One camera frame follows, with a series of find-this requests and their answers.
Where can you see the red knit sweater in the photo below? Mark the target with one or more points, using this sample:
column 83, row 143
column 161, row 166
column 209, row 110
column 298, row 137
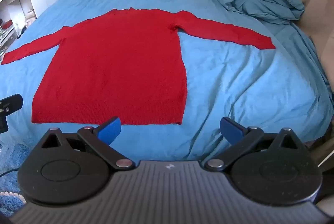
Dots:
column 117, row 62

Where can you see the blue bed sheet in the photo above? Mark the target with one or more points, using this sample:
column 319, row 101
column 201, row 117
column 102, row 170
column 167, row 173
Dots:
column 234, row 77

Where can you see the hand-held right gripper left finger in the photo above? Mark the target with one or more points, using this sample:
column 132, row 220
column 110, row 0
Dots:
column 111, row 131

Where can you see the white shelf unit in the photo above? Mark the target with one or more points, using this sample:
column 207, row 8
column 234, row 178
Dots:
column 18, row 4

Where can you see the blue shaggy rug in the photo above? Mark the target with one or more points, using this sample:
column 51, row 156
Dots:
column 10, row 156

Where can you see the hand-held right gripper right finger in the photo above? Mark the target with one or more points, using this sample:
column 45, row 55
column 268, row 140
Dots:
column 231, row 131

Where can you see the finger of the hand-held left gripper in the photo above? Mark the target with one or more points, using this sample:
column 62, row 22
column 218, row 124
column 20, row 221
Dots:
column 11, row 105

